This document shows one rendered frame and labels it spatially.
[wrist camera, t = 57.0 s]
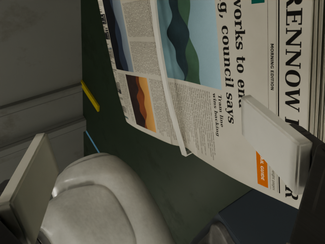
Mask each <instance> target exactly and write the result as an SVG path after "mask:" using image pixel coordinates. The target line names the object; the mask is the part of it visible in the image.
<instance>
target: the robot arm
mask: <svg viewBox="0 0 325 244"><path fill-rule="evenodd" d="M241 122H242V135H243V137H244V138H245V139H246V140H247V141H248V142H249V143H250V144H251V145H252V146H253V147H254V149H255V150H256V151H257V152H258V153H259V154H260V155H261V157H262V158H263V159H264V160H265V161H266V162H267V163H268V165H269V166H270V167H271V168H272V169H273V170H274V171H275V172H276V174H277V175H278V176H279V177H280V178H281V179H282V180H283V182H284V183H285V184H286V185H287V186H288V187H289V188H290V190H291V191H292V192H293V193H294V194H296V195H301V194H303V195H302V199H301V202H300V205H299V209H298V212H297V216H296V219H295V223H294V227H293V230H292V234H291V237H290V240H289V243H286V244H325V143H324V142H322V141H321V140H320V139H319V138H317V137H316V136H314V135H312V134H311V133H310V132H309V131H307V130H306V129H305V128H303V127H302V126H300V125H297V124H294V123H292V124H288V123H286V122H285V121H284V120H283V119H281V118H280V117H279V116H277V115H276V114H275V113H273V112H272V111H271V110H269V109H268V108H267V107H266V106H264V105H263V104H261V103H260V102H259V101H258V100H256V99H255V98H254V97H252V96H251V95H245V96H242V98H241ZM58 173H59V167H58V164H57V161H56V159H55V156H54V153H53V150H52V147H51V144H50V141H49V138H48V135H47V134H45V133H40V134H36V136H35V137H34V139H33V141H32V142H31V144H30V146H29V147H28V149H27V151H26V153H25V154H24V156H23V158H22V160H21V161H20V163H19V165H18V167H17V168H16V170H15V172H14V174H13V175H12V177H11V179H7V180H4V181H3V182H2V183H1V184H0V244H176V242H175V240H174V238H173V236H172V233H171V231H170V228H169V226H168V224H167V222H166V220H165V218H164V216H163V214H162V212H161V210H160V208H159V206H158V205H157V203H156V201H155V199H154V198H153V196H152V194H151V193H150V191H149V190H148V188H147V186H146V185H145V183H144V182H143V181H142V179H141V178H140V177H139V176H138V174H137V173H136V172H135V171H134V170H133V169H132V168H131V167H130V166H129V165H128V164H126V163H125V162H124V161H123V160H121V159H120V158H119V157H117V156H115V155H110V154H108V153H104V152H101V153H95V154H91V155H88V156H85V157H83V158H80V159H78V160H76V161H74V162H72V163H71V164H69V165H68V166H67V167H66V168H65V169H64V170H63V172H62V173H61V174H60V175H59V176H58ZM51 194H52V196H53V199H51V200H50V197H51ZM49 200H50V201H49ZM198 244H236V243H235V242H234V240H233V239H232V237H231V235H230V233H229V231H228V230H227V228H226V226H225V225H224V224H223V223H222V222H221V221H216V222H214V223H213V224H212V225H211V226H210V230H209V233H208V234H207V235H206V236H205V237H204V238H203V239H202V240H201V241H200V242H199V243H198Z"/></svg>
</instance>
